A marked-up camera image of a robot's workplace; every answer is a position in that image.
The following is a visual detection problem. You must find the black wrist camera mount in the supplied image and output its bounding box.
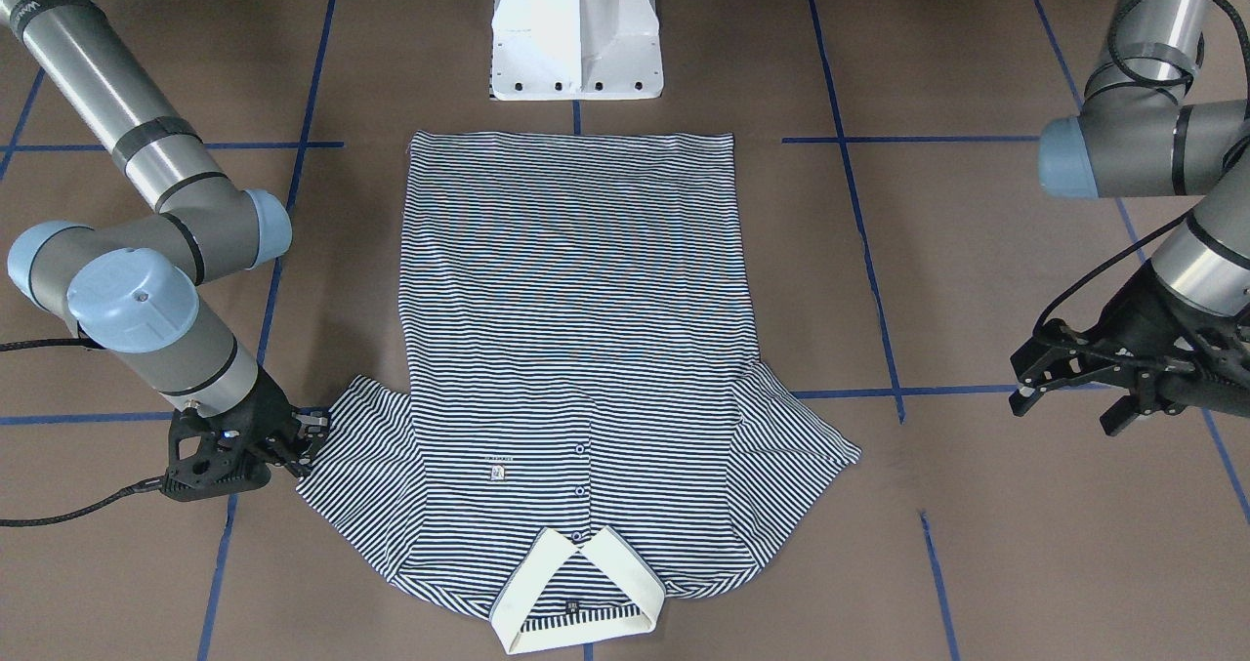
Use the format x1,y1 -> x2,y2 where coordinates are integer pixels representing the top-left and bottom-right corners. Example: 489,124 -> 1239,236
159,407 -> 271,504

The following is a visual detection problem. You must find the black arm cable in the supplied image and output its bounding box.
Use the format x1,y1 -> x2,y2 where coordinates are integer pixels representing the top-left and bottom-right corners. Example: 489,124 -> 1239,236
0,337 -> 173,529

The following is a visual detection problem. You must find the white camera post base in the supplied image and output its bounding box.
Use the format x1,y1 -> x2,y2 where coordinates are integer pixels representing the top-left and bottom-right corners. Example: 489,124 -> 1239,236
488,0 -> 665,102

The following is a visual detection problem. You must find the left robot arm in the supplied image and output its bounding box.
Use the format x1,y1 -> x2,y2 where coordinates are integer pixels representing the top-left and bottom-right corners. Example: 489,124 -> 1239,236
1009,0 -> 1249,435

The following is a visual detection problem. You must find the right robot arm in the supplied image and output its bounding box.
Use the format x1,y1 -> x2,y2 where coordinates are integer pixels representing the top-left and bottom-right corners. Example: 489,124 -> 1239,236
3,0 -> 326,495

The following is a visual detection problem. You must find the striped polo shirt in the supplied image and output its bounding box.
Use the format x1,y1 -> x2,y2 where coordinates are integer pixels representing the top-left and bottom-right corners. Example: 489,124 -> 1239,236
298,131 -> 861,655

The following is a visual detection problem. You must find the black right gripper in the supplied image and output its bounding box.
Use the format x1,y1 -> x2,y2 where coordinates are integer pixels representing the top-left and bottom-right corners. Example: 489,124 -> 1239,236
230,369 -> 331,475

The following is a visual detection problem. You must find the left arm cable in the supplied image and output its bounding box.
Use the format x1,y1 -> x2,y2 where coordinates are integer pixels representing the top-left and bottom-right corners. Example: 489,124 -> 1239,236
1033,0 -> 1250,350

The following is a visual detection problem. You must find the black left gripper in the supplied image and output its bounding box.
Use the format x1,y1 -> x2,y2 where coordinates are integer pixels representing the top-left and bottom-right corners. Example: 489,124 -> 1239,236
1008,266 -> 1249,419

